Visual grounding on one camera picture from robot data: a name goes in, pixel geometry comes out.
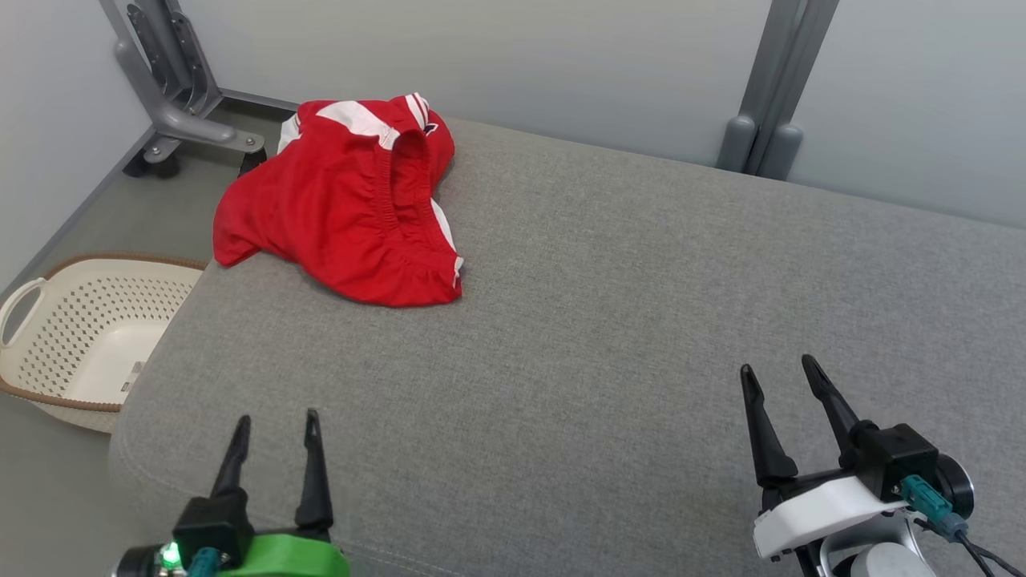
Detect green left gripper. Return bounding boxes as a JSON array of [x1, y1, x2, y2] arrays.
[[211, 409, 351, 577]]

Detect red white jersey shirt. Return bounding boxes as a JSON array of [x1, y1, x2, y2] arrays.
[[277, 94, 456, 189]]

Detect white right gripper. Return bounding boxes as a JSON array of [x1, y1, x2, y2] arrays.
[[739, 354, 912, 577]]

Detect cream perforated laundry basket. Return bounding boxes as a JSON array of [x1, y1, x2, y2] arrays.
[[0, 254, 208, 434]]

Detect grey metal wheeled stand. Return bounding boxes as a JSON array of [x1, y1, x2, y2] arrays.
[[100, 0, 269, 179]]

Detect red white basketball shorts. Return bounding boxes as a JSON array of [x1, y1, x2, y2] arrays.
[[214, 120, 464, 308]]

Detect grey metal double post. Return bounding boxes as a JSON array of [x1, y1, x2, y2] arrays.
[[716, 0, 840, 181]]

